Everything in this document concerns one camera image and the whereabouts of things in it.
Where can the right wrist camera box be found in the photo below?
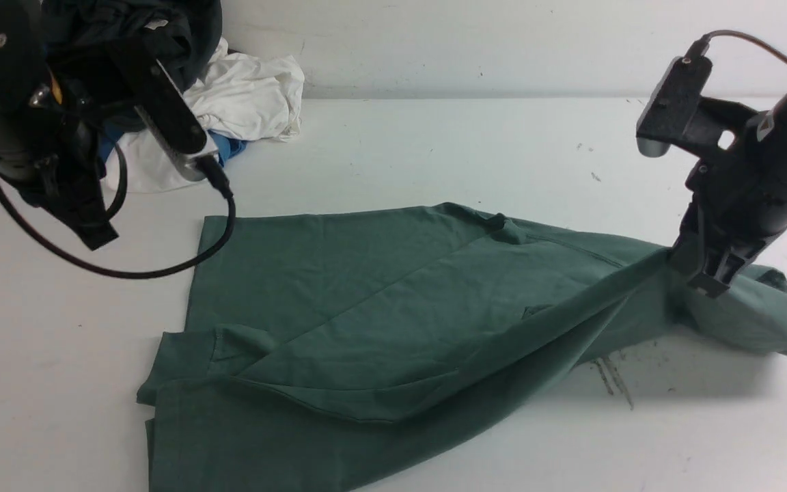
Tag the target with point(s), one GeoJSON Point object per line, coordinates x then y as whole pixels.
{"type": "Point", "coordinates": [673, 103]}

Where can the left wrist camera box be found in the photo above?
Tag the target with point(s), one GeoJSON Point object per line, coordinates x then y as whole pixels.
{"type": "Point", "coordinates": [162, 108]}

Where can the blue crumpled garment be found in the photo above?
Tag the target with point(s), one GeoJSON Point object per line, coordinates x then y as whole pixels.
{"type": "Point", "coordinates": [142, 152]}

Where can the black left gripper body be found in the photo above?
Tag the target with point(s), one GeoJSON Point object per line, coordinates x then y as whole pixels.
{"type": "Point", "coordinates": [70, 168]}

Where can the black crumpled garment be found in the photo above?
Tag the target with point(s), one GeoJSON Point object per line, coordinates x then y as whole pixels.
{"type": "Point", "coordinates": [180, 35]}

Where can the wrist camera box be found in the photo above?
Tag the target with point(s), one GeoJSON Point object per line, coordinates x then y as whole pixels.
{"type": "Point", "coordinates": [162, 108]}
{"type": "Point", "coordinates": [673, 103]}

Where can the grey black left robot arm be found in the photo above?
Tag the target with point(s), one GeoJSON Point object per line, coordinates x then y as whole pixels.
{"type": "Point", "coordinates": [23, 68]}

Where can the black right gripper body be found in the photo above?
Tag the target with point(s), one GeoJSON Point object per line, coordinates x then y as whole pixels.
{"type": "Point", "coordinates": [739, 208]}

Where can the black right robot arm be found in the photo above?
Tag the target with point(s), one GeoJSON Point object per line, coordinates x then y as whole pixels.
{"type": "Point", "coordinates": [717, 123]}

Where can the white crumpled garment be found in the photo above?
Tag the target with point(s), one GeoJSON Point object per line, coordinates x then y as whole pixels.
{"type": "Point", "coordinates": [239, 96]}

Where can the green long sleeve shirt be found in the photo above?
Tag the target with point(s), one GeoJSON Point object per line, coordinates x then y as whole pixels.
{"type": "Point", "coordinates": [326, 352]}

